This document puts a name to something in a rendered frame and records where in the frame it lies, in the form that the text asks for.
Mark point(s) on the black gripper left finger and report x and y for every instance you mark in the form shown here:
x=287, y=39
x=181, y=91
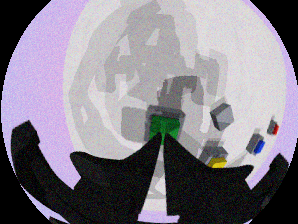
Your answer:
x=132, y=175

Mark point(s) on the yellow button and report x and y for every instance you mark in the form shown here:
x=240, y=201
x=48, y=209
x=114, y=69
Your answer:
x=214, y=157

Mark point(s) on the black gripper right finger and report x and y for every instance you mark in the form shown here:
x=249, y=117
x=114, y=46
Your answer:
x=188, y=180

